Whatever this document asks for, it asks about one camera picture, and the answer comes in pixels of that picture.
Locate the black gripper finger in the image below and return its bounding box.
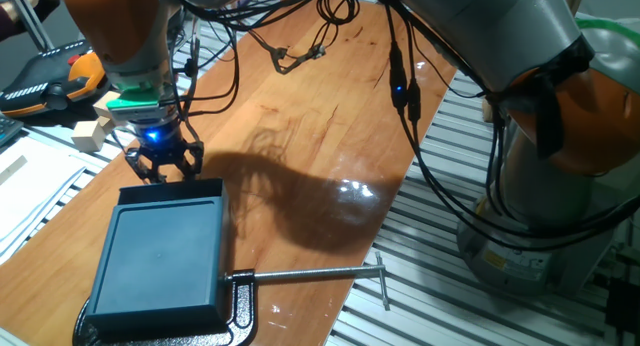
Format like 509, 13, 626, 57
123, 146, 167, 185
178, 140, 206, 181

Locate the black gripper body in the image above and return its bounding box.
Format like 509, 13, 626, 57
130, 116, 189, 169

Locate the person forearm dark sleeve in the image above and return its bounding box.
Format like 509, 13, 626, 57
0, 0, 62, 42

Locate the dark blue drawer cabinet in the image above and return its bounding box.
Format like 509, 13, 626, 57
85, 195, 231, 333

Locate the green wrist mounting plate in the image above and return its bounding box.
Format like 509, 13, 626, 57
105, 85, 172, 113

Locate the small wooden cube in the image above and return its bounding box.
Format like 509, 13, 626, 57
71, 119, 106, 153

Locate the white paper stack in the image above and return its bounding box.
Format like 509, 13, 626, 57
0, 135, 89, 265

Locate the orange wooden board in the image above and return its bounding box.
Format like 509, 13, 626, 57
0, 0, 459, 346

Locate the small wooden bar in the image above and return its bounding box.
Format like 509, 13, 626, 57
0, 154, 29, 185

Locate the orange black teach pendant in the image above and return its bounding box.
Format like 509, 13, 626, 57
0, 39, 109, 118

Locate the black keyboard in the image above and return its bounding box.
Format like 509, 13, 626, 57
0, 114, 25, 148

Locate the black metal c-clamp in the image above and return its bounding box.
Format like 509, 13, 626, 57
73, 255, 392, 346

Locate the metal tripod leg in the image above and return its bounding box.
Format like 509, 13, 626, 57
4, 0, 54, 52

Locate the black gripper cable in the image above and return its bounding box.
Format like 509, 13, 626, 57
169, 0, 361, 132

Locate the dangling circuit board cable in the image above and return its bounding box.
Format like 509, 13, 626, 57
249, 30, 329, 76

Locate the black cable with blue light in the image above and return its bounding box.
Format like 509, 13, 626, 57
384, 0, 640, 252

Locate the black cable with plug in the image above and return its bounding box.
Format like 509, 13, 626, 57
405, 15, 640, 240

